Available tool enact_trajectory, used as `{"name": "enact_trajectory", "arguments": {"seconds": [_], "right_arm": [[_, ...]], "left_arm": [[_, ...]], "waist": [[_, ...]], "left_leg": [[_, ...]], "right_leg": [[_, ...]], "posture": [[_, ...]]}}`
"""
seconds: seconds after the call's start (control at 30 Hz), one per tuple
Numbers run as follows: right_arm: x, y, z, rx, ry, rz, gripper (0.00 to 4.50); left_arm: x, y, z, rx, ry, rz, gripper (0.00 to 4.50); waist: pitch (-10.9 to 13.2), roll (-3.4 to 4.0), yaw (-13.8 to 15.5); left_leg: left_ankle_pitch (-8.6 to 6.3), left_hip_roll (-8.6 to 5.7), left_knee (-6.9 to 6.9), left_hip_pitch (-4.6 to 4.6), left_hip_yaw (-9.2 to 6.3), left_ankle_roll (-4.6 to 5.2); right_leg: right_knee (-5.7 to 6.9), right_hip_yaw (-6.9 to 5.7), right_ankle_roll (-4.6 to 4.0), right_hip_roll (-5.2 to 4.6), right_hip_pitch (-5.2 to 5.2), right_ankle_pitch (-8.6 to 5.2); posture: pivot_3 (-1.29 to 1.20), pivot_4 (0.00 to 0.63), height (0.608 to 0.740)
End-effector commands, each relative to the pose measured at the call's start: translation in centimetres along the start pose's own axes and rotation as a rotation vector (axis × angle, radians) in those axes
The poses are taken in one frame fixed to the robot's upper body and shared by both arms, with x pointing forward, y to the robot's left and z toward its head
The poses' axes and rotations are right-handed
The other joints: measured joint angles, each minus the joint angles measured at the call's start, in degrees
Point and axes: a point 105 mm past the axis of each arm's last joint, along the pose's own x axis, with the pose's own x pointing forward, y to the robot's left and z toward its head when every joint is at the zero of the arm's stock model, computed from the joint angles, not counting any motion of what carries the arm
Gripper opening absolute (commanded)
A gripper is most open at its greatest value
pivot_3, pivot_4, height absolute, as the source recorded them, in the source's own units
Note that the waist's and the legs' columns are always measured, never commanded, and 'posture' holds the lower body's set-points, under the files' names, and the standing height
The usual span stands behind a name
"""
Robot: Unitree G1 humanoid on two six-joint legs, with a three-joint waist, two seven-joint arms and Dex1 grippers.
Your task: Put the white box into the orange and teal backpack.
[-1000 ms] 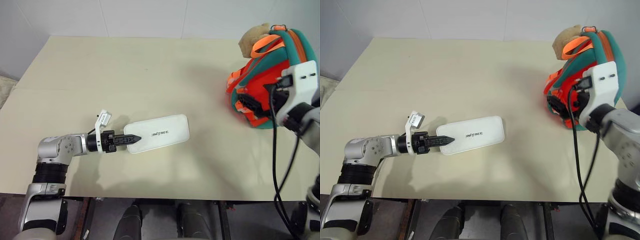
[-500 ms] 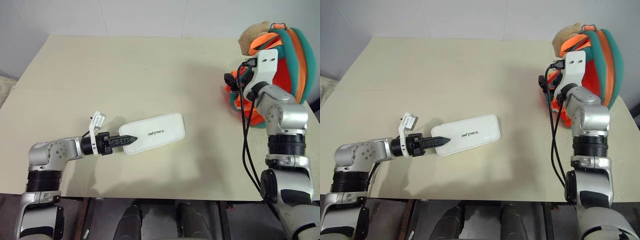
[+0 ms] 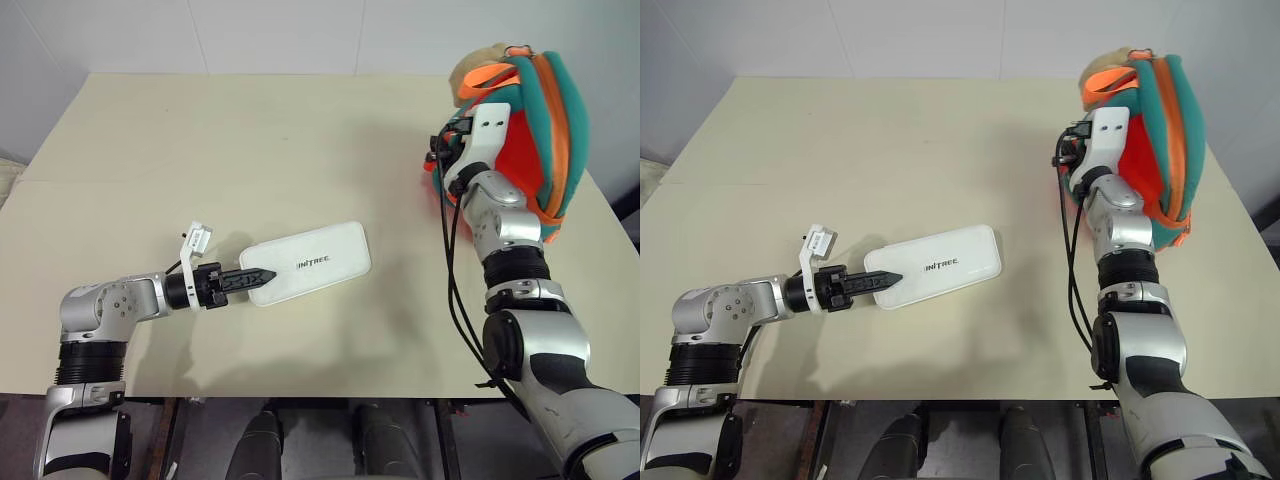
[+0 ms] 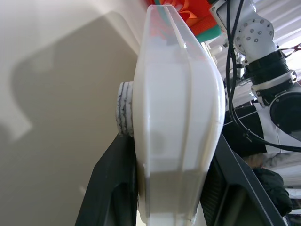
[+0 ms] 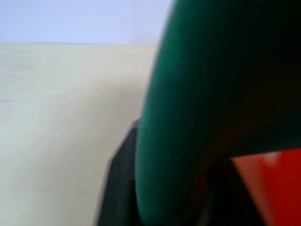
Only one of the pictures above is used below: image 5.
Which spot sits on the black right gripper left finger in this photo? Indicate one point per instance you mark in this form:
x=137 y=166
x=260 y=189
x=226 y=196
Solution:
x=122 y=183

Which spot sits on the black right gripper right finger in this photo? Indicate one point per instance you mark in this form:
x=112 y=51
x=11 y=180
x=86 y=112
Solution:
x=230 y=200

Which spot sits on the green rounded object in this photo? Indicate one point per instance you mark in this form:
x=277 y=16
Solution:
x=188 y=94

